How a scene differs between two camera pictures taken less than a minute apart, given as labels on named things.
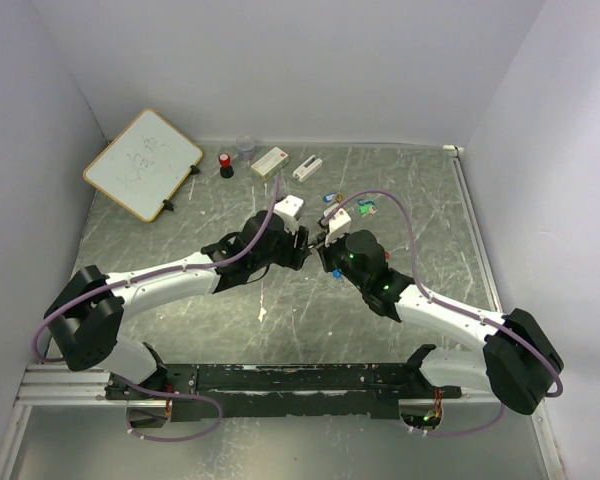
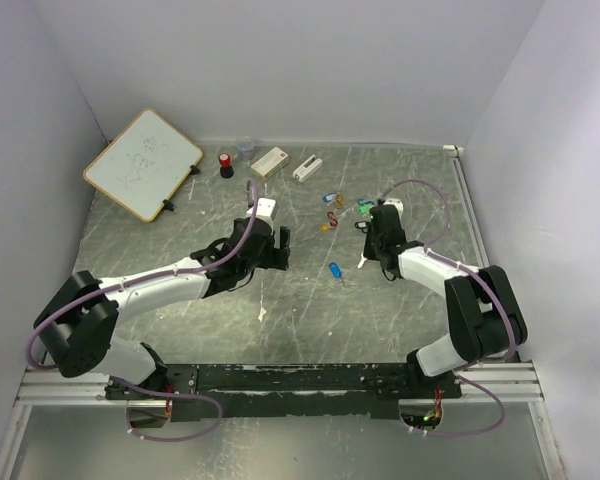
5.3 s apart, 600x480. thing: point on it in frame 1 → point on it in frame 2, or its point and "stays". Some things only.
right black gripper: x=324 y=252 → x=367 y=252
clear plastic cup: x=246 y=147 stays
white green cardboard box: x=270 y=163 stays
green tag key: x=366 y=207 stays
